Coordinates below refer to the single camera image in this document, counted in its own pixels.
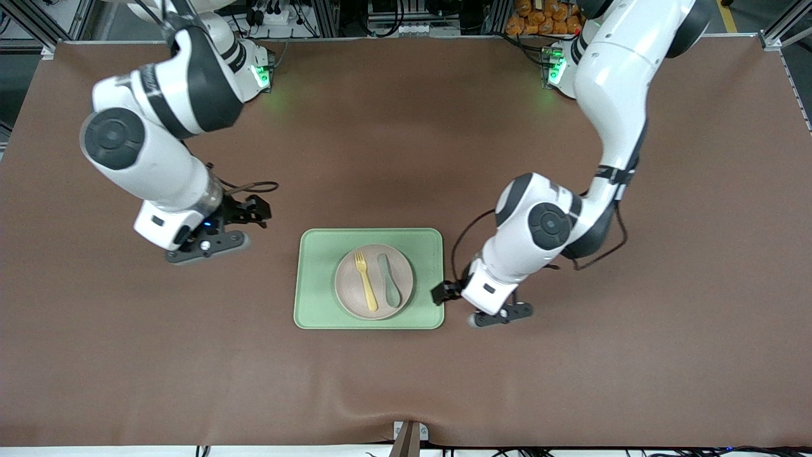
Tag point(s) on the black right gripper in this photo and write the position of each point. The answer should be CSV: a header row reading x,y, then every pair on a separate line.
x,y
236,211

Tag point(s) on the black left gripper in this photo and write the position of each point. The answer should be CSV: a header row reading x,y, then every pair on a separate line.
x,y
451,289

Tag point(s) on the yellow plastic fork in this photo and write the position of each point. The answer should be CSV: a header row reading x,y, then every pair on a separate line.
x,y
368,292

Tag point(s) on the beige round plate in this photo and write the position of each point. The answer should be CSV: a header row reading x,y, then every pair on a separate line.
x,y
349,285

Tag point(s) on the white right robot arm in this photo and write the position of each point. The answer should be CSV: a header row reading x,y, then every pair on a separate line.
x,y
158,158

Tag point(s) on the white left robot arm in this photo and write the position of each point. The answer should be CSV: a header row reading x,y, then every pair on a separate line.
x,y
622,76

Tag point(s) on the teal plastic spoon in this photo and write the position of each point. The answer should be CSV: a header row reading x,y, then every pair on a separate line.
x,y
392,293

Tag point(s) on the green rectangular tray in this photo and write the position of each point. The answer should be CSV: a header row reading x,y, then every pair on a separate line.
x,y
317,279

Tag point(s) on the brown table mat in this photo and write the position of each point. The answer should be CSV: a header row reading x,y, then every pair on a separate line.
x,y
190,355

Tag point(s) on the white power strip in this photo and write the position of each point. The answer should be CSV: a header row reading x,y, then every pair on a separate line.
x,y
273,16

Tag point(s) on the orange snack packets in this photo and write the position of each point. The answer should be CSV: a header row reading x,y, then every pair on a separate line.
x,y
539,19

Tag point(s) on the metal clamp bracket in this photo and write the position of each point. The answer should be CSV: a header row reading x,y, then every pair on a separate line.
x,y
409,438

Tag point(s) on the aluminium frame profile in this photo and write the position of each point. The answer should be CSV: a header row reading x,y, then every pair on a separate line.
x,y
783,28
38,25
325,16

